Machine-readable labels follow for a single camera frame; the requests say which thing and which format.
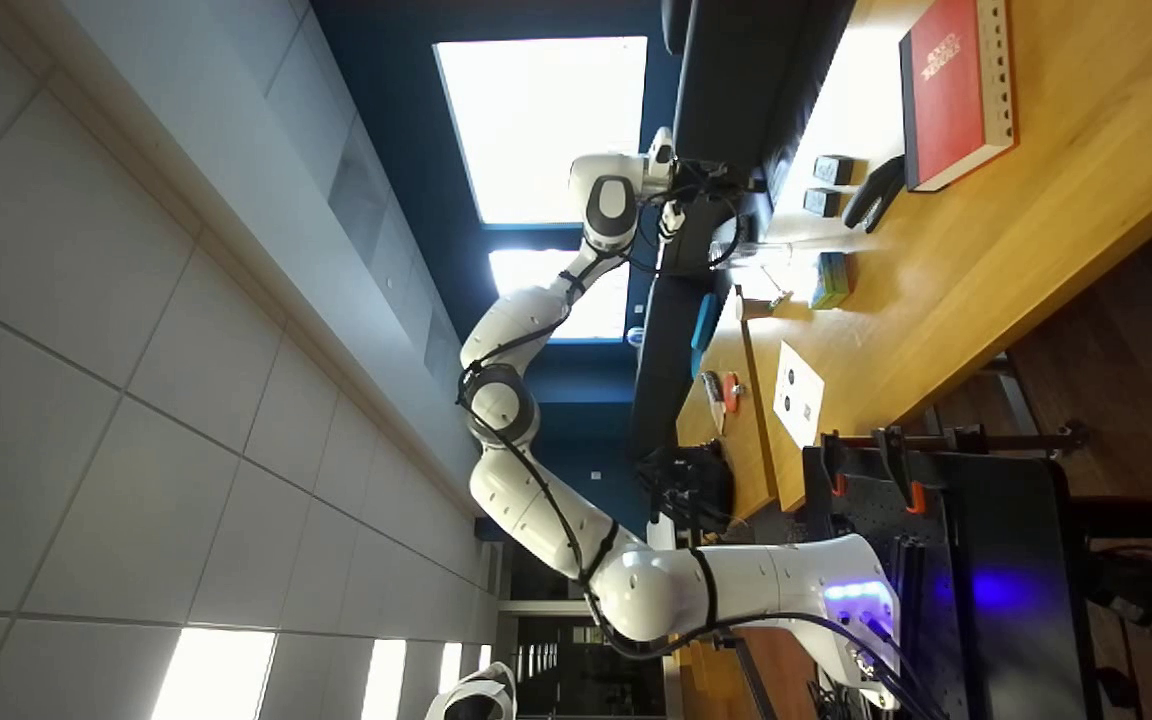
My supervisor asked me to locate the red hardcover book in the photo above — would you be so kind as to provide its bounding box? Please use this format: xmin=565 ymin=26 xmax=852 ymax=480
xmin=895 ymin=0 xmax=1023 ymax=201

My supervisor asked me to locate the colourful card game box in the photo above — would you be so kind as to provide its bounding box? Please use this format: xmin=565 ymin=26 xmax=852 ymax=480
xmin=808 ymin=252 xmax=861 ymax=312

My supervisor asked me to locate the bright window pane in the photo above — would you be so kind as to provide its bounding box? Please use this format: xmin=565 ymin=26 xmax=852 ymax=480
xmin=434 ymin=34 xmax=651 ymax=228
xmin=485 ymin=245 xmax=638 ymax=345

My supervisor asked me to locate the dark sofa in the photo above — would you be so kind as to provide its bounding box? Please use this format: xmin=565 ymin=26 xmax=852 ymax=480
xmin=630 ymin=0 xmax=863 ymax=448

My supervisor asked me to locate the black robot cart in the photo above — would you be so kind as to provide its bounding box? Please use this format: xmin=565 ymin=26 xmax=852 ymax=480
xmin=808 ymin=445 xmax=1105 ymax=720

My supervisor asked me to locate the grey rectangular block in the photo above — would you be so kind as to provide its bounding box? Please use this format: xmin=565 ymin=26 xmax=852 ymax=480
xmin=799 ymin=184 xmax=856 ymax=219
xmin=808 ymin=150 xmax=873 ymax=188

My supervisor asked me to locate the orange black clamp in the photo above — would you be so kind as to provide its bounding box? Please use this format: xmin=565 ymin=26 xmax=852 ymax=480
xmin=868 ymin=420 xmax=1089 ymax=518
xmin=822 ymin=435 xmax=873 ymax=511

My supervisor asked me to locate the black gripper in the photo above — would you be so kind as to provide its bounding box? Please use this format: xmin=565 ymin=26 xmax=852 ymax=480
xmin=659 ymin=160 xmax=755 ymax=274

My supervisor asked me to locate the white printed paper sheet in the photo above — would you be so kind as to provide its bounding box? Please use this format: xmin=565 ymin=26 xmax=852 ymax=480
xmin=770 ymin=341 xmax=830 ymax=451

